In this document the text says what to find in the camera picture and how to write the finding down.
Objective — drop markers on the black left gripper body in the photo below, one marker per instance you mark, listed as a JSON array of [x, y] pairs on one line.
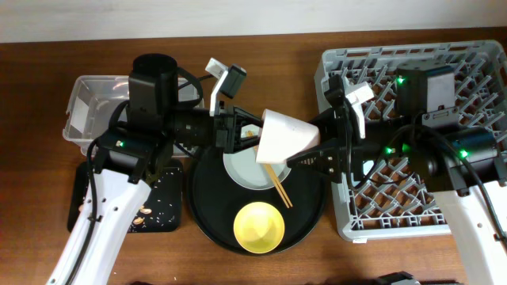
[[223, 129]]

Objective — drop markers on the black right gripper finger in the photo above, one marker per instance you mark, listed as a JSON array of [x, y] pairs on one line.
[[326, 124], [321, 159]]

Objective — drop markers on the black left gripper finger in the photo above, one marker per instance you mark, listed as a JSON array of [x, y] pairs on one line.
[[247, 137], [244, 118]]

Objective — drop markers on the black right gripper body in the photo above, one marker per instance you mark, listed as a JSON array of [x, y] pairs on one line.
[[353, 149]]

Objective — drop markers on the blue plastic cup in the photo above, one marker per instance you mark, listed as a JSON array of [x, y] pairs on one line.
[[367, 166]]

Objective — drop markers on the pink plastic cup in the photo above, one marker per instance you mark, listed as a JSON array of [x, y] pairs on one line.
[[284, 136]]

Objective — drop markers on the yellow bowl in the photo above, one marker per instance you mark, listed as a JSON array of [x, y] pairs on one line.
[[258, 227]]

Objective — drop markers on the noodle and rice leftovers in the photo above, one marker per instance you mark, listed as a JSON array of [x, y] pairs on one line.
[[150, 206]]

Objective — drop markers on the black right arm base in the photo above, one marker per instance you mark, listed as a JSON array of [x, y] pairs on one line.
[[396, 278]]

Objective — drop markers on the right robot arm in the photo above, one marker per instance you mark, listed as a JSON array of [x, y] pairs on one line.
[[461, 166]]

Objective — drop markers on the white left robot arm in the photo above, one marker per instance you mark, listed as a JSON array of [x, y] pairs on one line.
[[129, 157]]

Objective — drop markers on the grey dishwasher rack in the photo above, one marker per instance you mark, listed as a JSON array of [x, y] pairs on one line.
[[395, 203]]

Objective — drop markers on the grey round plate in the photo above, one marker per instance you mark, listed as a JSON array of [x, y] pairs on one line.
[[243, 169]]

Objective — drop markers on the lower wooden chopstick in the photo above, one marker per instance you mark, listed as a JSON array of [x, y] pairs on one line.
[[279, 192]]

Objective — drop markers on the black round tray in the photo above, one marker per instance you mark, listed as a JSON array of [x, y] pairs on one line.
[[214, 201]]

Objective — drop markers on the black rectangular tray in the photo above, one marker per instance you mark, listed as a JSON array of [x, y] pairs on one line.
[[166, 198]]

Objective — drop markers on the clear plastic bin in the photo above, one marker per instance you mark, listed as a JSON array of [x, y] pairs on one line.
[[91, 105]]

